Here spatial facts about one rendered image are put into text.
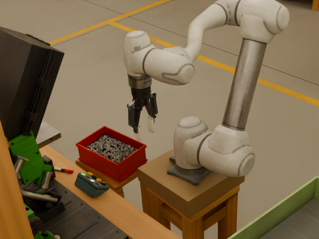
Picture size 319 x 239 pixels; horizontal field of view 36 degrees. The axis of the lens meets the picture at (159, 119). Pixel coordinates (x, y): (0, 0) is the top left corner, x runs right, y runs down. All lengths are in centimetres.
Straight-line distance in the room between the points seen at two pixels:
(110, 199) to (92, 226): 18
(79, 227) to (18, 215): 81
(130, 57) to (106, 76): 350
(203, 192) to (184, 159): 17
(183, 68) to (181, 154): 66
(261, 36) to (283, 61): 341
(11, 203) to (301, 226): 131
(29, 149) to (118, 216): 48
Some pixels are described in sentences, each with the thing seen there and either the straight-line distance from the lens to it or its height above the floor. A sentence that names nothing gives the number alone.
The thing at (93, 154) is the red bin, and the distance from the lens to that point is 253.
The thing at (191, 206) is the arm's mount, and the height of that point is 91.
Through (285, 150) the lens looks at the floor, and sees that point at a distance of 405.
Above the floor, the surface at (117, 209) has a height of 90.
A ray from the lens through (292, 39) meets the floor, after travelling 597.
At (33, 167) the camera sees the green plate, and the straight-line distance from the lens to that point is 217.
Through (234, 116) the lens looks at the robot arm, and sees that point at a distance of 204.
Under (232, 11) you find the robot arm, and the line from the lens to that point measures 208.
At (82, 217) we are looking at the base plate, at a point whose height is 90.
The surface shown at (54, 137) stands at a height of 112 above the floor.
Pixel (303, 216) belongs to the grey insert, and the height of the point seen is 85.
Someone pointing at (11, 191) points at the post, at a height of 158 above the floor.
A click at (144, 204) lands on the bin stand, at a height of 53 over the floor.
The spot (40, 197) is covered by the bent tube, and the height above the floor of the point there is 102.
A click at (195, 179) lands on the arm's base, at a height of 96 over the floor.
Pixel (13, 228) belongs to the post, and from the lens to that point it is 139.
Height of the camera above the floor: 240
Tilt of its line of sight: 33 degrees down
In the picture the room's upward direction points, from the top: 4 degrees counter-clockwise
